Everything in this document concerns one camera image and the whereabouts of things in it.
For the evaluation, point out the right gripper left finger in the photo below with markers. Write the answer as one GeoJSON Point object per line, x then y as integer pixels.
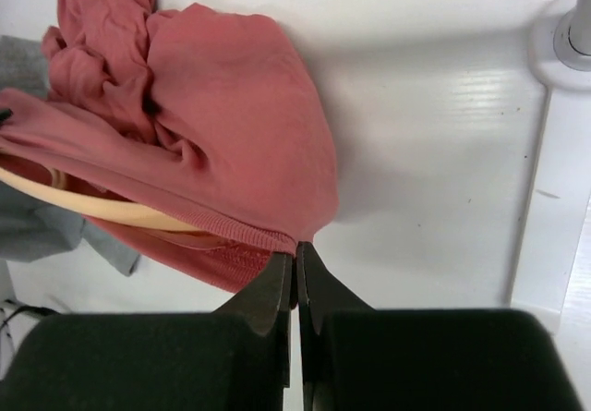
{"type": "Point", "coordinates": [233, 358]}

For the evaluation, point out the white clothes rack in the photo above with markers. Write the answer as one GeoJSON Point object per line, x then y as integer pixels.
{"type": "Point", "coordinates": [559, 45]}

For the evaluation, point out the beige plastic hanger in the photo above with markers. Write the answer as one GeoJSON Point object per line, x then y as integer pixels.
{"type": "Point", "coordinates": [115, 211]}

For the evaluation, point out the grey t shirt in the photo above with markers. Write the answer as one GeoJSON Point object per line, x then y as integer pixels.
{"type": "Point", "coordinates": [32, 229]}

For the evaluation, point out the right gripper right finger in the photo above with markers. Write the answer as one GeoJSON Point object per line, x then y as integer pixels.
{"type": "Point", "coordinates": [355, 357]}

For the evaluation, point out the red t shirt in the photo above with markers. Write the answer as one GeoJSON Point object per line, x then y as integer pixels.
{"type": "Point", "coordinates": [209, 117]}

